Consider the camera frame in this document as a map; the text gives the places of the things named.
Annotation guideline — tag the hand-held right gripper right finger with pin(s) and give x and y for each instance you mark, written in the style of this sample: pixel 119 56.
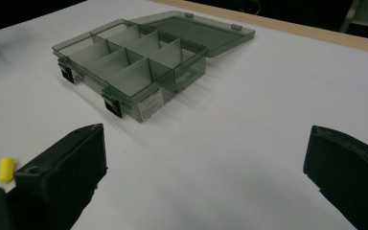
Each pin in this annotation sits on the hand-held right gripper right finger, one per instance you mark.
pixel 351 169

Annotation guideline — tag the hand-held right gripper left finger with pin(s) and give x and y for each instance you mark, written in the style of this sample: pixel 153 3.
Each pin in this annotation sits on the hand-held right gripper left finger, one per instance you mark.
pixel 64 172

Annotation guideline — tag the small yellow capsule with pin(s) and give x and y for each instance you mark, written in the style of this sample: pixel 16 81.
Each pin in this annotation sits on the small yellow capsule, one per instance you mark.
pixel 6 169

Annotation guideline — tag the grey transparent compartment box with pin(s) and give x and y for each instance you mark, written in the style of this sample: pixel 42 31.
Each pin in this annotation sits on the grey transparent compartment box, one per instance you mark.
pixel 134 64

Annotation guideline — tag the grey metal stand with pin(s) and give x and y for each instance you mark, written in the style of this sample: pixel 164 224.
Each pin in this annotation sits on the grey metal stand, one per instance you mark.
pixel 364 14

